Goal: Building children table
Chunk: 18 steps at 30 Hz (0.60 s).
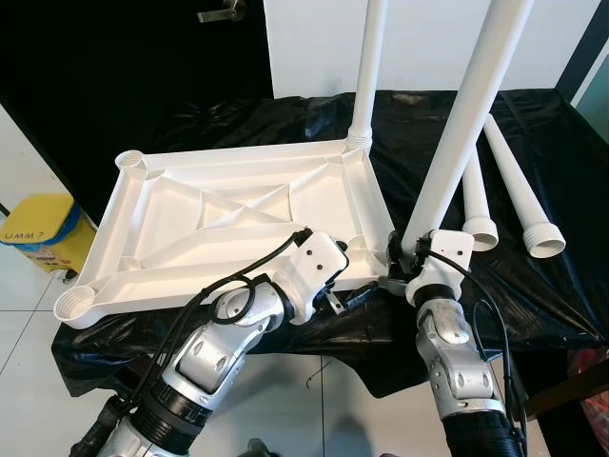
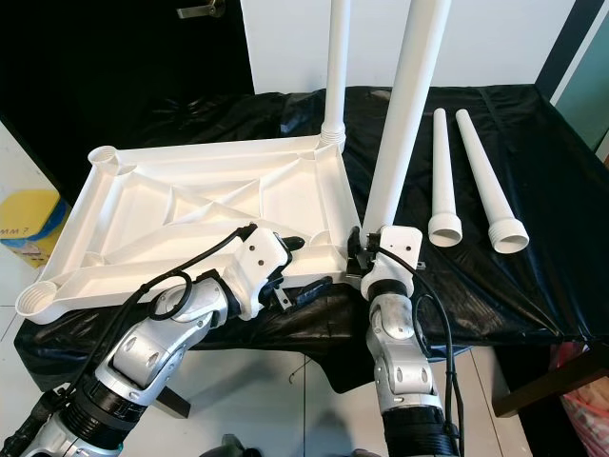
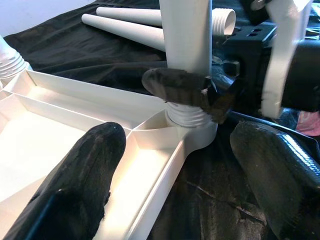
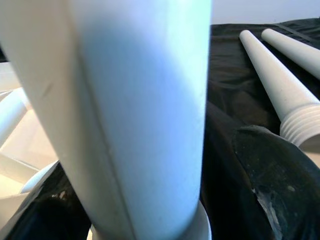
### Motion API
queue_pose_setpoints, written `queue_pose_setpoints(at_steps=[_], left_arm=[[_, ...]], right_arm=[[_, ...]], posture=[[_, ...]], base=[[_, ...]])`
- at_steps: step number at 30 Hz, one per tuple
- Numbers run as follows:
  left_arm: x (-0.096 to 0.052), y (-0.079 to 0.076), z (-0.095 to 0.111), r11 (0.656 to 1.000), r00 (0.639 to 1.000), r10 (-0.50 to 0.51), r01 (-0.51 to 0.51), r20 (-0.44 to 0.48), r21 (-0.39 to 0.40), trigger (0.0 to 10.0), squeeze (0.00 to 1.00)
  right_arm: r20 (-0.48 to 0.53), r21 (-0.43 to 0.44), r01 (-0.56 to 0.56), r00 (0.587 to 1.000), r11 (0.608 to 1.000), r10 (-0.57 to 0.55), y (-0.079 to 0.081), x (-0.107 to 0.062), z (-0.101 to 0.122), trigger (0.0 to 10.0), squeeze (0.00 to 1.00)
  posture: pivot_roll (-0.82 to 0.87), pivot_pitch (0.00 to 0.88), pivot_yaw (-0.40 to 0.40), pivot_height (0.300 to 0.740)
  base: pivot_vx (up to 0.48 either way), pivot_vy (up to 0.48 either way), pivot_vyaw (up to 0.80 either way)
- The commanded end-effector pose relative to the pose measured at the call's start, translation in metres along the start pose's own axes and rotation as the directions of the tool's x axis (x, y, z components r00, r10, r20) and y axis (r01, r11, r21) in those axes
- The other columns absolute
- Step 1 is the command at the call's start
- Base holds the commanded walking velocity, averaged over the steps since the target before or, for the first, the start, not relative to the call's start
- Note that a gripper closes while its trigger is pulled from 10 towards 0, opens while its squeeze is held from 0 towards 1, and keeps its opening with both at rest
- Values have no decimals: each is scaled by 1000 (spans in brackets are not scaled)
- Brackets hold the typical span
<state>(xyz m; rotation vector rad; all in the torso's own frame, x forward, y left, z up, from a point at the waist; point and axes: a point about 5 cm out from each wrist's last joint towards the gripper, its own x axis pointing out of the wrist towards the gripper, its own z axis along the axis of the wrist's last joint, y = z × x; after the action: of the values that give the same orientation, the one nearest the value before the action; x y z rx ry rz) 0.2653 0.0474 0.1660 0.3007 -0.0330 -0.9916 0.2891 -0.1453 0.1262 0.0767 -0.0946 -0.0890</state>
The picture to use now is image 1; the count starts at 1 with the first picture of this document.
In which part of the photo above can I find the silver door handle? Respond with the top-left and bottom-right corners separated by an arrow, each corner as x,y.
197,0 -> 246,24

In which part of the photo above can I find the black door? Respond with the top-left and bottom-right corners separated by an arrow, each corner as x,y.
0,0 -> 272,225

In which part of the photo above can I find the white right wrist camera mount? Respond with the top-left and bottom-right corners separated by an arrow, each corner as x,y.
407,228 -> 475,306

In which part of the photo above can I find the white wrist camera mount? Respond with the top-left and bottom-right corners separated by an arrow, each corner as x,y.
276,228 -> 350,320
407,228 -> 475,306

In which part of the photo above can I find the white plastic table top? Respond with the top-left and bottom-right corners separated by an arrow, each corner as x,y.
52,135 -> 396,329

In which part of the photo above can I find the pink patterned bag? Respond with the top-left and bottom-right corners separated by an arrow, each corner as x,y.
566,348 -> 609,448

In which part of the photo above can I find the white plastic table leg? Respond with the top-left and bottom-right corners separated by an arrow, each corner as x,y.
400,0 -> 536,272
463,143 -> 501,252
345,0 -> 391,153
481,112 -> 568,260

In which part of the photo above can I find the dark door frame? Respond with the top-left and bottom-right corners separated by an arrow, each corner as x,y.
557,0 -> 609,101

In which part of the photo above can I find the black plastic table cover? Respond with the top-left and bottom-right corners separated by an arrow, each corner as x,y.
49,89 -> 609,396

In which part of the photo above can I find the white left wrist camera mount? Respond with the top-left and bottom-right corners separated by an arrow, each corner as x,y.
276,228 -> 350,320

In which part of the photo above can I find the yellow storage box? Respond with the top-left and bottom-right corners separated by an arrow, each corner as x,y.
0,195 -> 96,282

